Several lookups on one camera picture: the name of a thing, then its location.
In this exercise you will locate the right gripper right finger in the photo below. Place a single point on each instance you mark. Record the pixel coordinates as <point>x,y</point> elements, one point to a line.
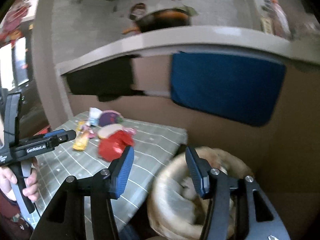
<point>255,218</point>

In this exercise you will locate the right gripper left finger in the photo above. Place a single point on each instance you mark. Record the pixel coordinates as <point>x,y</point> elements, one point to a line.
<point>64,217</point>

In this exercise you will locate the yellow snack wrapper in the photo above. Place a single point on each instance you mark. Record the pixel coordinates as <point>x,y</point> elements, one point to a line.
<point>83,134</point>

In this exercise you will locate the red plastic bag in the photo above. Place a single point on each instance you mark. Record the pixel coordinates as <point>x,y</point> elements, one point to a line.
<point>112,147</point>

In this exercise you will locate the small pink candy wrapper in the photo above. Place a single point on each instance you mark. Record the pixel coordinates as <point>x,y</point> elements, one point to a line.
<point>130,130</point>

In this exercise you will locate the beige lined trash bin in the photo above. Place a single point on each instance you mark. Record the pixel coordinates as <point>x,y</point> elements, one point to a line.
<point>175,210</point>

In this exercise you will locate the grey kitchen countertop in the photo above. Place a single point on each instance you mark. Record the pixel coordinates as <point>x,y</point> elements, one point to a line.
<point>170,40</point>

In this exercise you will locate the person's left hand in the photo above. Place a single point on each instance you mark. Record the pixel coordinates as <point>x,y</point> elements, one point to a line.
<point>32,187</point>

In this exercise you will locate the brown cardboard panel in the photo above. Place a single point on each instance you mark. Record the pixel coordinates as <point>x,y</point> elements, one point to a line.
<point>284,153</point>

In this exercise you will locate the yellow round sponge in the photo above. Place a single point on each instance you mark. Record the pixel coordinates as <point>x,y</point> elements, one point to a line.
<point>109,130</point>

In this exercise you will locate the purple pink round sponge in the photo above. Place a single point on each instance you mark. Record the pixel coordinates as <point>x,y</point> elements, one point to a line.
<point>109,117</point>

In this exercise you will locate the blue hanging cloth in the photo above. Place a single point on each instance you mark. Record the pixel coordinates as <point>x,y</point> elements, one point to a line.
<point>238,88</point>

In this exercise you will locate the pink bottle on counter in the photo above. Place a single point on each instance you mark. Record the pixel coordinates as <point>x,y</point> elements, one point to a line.
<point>279,20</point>

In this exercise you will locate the black frying pan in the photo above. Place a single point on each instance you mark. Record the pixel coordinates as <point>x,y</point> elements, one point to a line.
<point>162,19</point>

